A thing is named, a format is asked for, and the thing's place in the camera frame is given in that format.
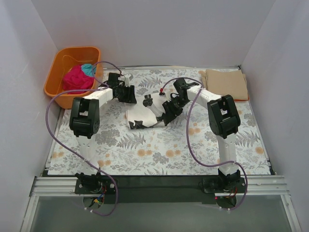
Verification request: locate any crumpled teal shirt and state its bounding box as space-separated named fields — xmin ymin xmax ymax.
xmin=81 ymin=63 xmax=96 ymax=77

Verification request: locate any white t shirt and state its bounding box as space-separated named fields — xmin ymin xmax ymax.
xmin=126 ymin=93 xmax=167 ymax=130

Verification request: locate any floral patterned table mat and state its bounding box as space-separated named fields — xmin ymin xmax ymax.
xmin=46 ymin=68 xmax=270 ymax=175

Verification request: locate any orange plastic basket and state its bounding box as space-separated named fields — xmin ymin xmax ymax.
xmin=44 ymin=46 xmax=103 ymax=109

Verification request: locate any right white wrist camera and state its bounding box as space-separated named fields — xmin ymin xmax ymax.
xmin=159 ymin=88 xmax=172 ymax=99

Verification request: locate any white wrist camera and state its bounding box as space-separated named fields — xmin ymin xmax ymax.
xmin=120 ymin=73 xmax=133 ymax=87
xmin=159 ymin=88 xmax=172 ymax=99

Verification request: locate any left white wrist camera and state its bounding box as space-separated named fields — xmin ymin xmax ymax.
xmin=120 ymin=73 xmax=133 ymax=87

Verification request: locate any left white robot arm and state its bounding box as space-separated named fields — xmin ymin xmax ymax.
xmin=69 ymin=72 xmax=137 ymax=194

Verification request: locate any folded beige shirt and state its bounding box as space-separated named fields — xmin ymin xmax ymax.
xmin=198 ymin=69 xmax=249 ymax=100

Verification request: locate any crumpled magenta shirt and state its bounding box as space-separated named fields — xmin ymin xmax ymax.
xmin=62 ymin=65 xmax=95 ymax=94

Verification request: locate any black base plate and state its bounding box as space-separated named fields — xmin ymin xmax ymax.
xmin=74 ymin=173 xmax=246 ymax=205

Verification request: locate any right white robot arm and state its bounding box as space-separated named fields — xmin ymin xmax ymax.
xmin=159 ymin=77 xmax=243 ymax=193

